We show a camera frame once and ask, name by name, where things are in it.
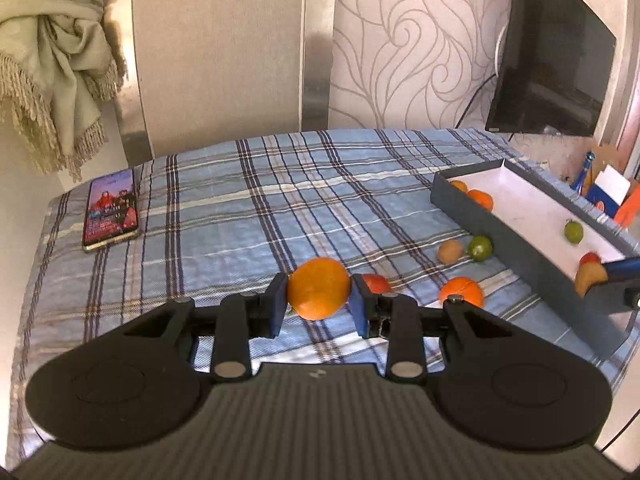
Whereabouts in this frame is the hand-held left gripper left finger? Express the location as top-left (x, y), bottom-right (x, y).
top-left (122, 272), bottom-right (292, 382)

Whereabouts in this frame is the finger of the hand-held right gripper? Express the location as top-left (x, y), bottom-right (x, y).
top-left (602, 256), bottom-right (640, 281)
top-left (586, 280), bottom-right (640, 313)

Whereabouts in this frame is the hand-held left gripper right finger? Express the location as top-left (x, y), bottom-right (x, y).
top-left (348, 274), bottom-right (523, 382)

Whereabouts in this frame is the brown kiwi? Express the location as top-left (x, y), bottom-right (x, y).
top-left (574, 261), bottom-right (608, 298)
top-left (438, 239), bottom-right (463, 264)

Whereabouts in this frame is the dark grey box white inside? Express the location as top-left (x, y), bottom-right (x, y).
top-left (431, 159), bottom-right (640, 361)

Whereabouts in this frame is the green lime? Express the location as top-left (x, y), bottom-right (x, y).
top-left (467, 235), bottom-right (494, 262)

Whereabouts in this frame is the blue cardboard box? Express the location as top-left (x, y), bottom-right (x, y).
top-left (585, 185), bottom-right (621, 213)

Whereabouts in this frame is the blue glass bottle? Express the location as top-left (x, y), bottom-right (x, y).
top-left (572, 152), bottom-right (598, 193)

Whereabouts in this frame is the brown cardboard flap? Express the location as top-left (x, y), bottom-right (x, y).
top-left (592, 145), bottom-right (621, 171)

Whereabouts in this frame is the blue plaid cloth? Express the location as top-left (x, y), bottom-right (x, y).
top-left (10, 127), bottom-right (640, 466)

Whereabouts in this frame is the smartphone with lit screen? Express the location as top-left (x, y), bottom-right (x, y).
top-left (81, 168), bottom-right (140, 254)

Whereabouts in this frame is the black flat television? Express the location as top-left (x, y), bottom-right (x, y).
top-left (485, 0), bottom-right (617, 137)

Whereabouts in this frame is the beige fringed curtain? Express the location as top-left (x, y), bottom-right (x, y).
top-left (0, 0), bottom-right (128, 181)

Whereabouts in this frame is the black television cable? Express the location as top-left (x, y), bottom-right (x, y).
top-left (452, 71), bottom-right (501, 130)

